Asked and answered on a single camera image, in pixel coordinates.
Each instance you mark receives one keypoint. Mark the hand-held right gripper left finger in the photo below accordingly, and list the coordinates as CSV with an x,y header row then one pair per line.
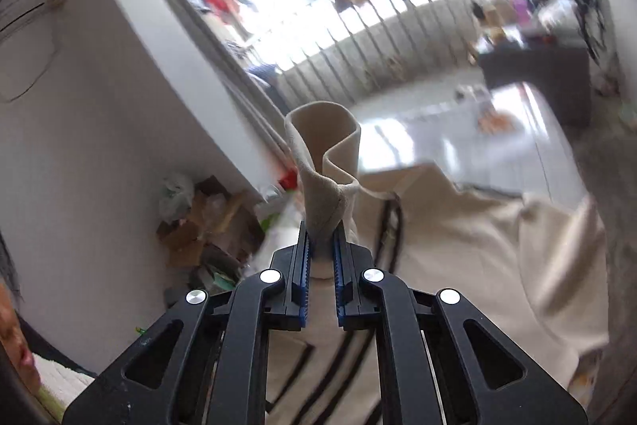
x,y
304,275

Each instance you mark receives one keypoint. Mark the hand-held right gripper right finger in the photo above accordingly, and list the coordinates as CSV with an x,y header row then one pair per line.
x,y
340,278

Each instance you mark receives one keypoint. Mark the cream jacket with black stripes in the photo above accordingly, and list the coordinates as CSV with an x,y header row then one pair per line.
x,y
473,265

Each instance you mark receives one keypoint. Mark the cardboard box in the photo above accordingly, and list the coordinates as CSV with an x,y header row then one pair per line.
x,y
199,236

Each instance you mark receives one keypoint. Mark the crumpled white plastic bag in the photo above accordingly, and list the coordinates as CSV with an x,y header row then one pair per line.
x,y
175,198

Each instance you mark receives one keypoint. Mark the floral glossy table cover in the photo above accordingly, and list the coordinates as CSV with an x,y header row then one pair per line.
x,y
438,141

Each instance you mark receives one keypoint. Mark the grey curtain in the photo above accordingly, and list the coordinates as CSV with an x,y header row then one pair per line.
x,y
214,56

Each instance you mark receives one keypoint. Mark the metal balcony railing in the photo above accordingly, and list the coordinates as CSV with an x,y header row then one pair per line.
x,y
378,41

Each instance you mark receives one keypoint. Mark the dark low cabinet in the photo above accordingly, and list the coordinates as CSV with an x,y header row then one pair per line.
x,y
542,66

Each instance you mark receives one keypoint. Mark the person's face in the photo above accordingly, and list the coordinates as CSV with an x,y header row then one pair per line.
x,y
17,345

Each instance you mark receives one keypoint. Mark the pink cup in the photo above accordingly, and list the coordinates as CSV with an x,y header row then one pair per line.
x,y
521,11

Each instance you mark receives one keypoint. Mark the white plastic bag on cabinet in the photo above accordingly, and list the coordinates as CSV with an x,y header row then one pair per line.
x,y
560,12

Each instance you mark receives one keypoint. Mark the wheelchair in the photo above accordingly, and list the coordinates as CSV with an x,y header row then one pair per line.
x,y
594,31

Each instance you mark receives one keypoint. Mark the white air conditioner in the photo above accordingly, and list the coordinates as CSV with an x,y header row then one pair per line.
x,y
27,7

